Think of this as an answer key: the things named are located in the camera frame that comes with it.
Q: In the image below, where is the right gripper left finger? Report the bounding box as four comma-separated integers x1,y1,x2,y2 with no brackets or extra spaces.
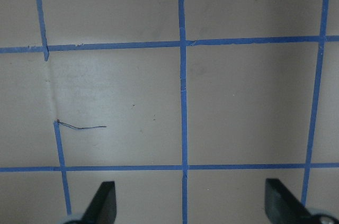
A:
81,181,117,224

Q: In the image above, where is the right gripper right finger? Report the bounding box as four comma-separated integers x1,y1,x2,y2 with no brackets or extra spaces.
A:
264,178,312,224

